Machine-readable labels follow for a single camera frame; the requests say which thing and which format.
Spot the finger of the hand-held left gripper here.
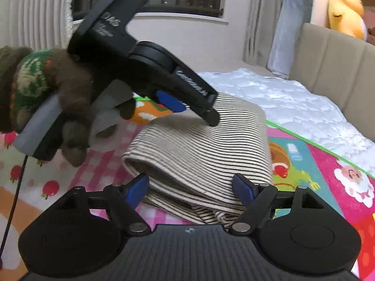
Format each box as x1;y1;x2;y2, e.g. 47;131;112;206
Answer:
152;61;221;127
146;89;188;114

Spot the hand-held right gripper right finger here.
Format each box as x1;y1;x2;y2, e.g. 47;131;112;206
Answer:
229;173;326;235

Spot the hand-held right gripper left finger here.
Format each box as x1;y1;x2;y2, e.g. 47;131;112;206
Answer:
51;173;151;235

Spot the beige striped garment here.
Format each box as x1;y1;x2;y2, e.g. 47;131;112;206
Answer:
121;92;274;229

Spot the person's left hand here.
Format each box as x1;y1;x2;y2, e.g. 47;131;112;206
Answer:
44;48;137;167

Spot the colourful printed play mat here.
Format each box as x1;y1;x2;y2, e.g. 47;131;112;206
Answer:
0;94;375;281

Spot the white window sill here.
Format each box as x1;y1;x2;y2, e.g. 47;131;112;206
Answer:
72;11;229;26

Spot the white pleated curtain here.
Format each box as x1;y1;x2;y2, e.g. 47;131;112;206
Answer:
0;0;74;53

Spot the white quilted mattress cover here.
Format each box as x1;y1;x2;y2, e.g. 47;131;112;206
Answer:
196;68;375;179

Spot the sheer grey curtain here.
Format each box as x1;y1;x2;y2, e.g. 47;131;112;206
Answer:
243;0;286;65

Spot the grey-blue bolster pillow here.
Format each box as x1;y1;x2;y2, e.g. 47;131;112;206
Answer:
267;0;307;79

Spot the beige upholstered bed headboard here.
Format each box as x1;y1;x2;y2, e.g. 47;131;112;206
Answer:
289;22;375;141

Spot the yellow plush toy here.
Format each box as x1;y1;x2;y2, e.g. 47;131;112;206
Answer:
327;0;368;40

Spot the black cable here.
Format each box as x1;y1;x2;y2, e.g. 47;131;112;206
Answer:
0;155;30;270

